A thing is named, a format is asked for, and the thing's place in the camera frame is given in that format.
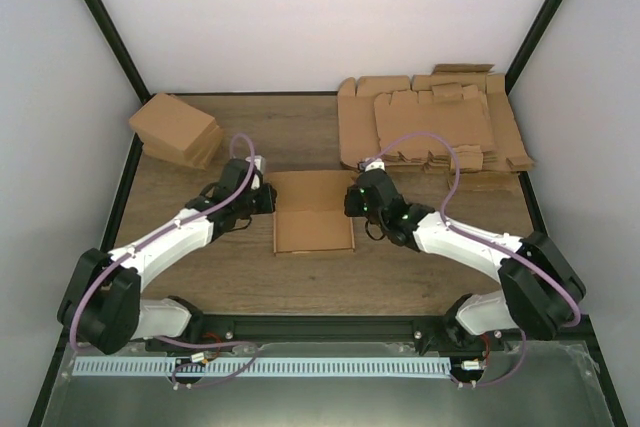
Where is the cardboard box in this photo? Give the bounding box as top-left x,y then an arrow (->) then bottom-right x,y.
267,170 -> 355,256

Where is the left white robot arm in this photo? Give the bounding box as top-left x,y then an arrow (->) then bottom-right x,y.
57,156 -> 277,355

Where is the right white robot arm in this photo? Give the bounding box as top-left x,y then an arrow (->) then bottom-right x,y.
344,168 -> 586,350

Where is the stack of folded cardboard boxes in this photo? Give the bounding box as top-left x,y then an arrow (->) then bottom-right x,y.
129,93 -> 224,169

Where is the stack of flat cardboard blanks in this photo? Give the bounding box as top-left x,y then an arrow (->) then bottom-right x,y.
337,64 -> 534,174

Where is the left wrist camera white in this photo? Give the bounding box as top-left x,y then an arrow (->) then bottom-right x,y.
246,155 -> 266,191

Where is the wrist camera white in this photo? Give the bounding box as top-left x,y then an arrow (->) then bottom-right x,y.
246,155 -> 266,191
358,158 -> 386,173

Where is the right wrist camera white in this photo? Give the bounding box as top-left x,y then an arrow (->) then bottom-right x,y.
358,158 -> 386,173

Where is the light blue slotted cable duct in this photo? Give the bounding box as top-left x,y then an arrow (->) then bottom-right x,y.
72,356 -> 451,379

